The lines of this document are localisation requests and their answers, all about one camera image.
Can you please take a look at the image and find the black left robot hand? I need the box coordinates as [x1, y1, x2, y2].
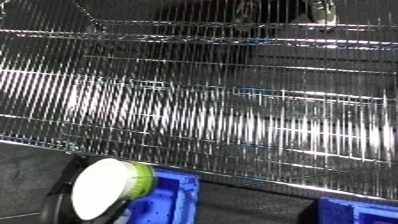
[37, 154, 136, 224]

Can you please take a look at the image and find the green banded paper cup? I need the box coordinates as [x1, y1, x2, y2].
[69, 158, 159, 222]

